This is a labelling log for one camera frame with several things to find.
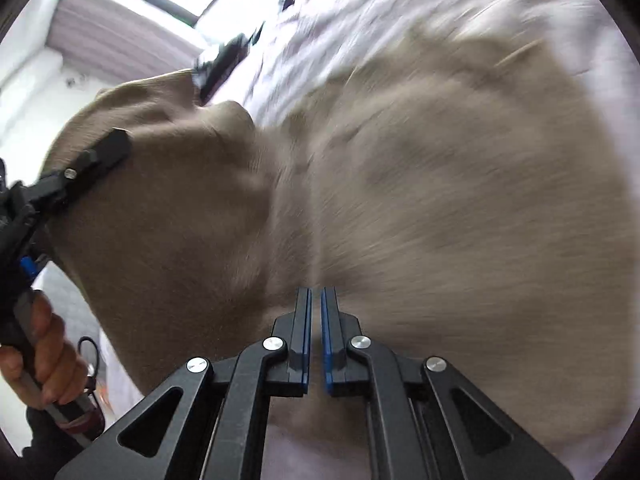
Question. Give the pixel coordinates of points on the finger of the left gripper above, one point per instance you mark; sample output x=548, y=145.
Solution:
x=59, y=189

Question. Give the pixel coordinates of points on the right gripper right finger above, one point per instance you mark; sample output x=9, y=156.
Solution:
x=425, y=419

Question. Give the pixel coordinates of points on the left hand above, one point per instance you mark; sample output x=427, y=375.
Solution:
x=60, y=370

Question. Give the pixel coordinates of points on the lavender plush bed blanket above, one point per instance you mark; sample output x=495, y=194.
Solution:
x=400, y=5

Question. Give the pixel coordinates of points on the brown knit sweater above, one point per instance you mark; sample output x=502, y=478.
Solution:
x=170, y=248

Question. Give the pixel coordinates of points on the grey curtain left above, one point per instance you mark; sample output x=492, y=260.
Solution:
x=122, y=40

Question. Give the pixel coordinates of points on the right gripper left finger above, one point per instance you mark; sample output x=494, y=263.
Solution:
x=207, y=420

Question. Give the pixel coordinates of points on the black clothes pile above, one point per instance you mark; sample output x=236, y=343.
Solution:
x=234, y=26

